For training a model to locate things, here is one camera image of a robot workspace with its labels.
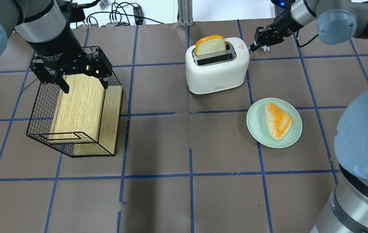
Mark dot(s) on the aluminium frame post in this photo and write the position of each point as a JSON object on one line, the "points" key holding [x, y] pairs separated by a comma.
{"points": [[185, 13]]}

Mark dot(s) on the white toaster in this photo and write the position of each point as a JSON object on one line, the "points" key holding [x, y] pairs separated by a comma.
{"points": [[217, 71]]}

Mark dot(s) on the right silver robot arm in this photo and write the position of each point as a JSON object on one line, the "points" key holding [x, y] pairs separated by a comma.
{"points": [[346, 210]]}

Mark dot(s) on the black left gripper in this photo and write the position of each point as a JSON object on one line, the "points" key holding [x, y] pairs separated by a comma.
{"points": [[58, 48]]}

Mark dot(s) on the light green plate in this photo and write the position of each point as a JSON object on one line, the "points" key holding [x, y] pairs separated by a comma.
{"points": [[257, 126]]}

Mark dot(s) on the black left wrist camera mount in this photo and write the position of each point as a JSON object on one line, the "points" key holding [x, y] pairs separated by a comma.
{"points": [[71, 11]]}

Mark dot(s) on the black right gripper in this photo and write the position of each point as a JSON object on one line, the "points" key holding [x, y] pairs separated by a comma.
{"points": [[282, 23]]}

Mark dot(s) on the triangular bread on plate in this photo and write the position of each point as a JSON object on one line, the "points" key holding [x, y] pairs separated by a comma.
{"points": [[278, 121]]}

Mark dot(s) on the bread slice in toaster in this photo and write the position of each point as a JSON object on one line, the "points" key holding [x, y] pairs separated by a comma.
{"points": [[210, 44]]}

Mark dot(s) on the black wire basket shelf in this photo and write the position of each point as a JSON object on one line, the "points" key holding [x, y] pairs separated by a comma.
{"points": [[82, 123]]}

